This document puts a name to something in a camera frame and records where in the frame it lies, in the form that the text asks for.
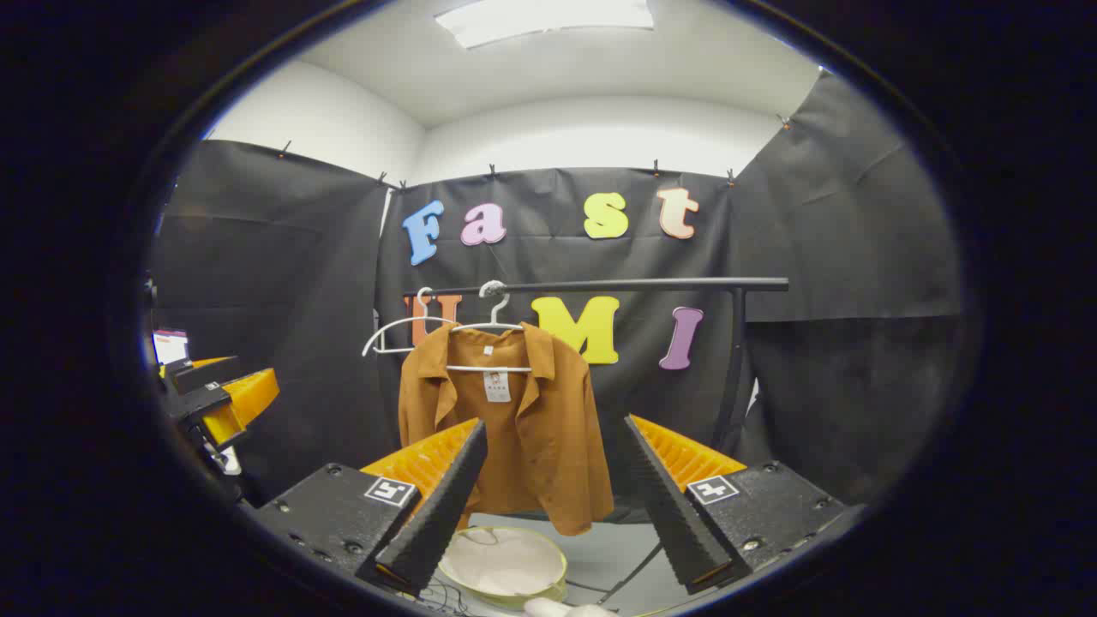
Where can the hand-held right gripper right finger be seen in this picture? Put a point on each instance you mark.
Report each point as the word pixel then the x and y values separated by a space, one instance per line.
pixel 677 523

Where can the brown shirt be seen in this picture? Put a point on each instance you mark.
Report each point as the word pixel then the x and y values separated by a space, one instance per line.
pixel 548 428

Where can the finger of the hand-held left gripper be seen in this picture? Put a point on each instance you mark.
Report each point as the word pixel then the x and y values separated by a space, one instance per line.
pixel 248 398
pixel 210 375

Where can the white clothes hanger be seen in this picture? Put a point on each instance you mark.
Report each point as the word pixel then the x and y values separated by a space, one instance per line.
pixel 495 314
pixel 403 323

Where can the black clothes rack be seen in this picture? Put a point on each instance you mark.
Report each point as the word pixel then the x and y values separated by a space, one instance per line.
pixel 643 284

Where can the ceiling light panel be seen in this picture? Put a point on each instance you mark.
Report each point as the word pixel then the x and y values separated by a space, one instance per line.
pixel 548 17

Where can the white laundry hamper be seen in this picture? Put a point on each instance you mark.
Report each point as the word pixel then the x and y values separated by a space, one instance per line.
pixel 501 561

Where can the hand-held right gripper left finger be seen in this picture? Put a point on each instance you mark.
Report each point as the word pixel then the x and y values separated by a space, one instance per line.
pixel 437 514

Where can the white cloth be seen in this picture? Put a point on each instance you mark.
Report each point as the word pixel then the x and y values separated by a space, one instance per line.
pixel 566 609

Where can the small monitor screen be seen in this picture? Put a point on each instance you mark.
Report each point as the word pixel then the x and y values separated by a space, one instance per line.
pixel 171 347

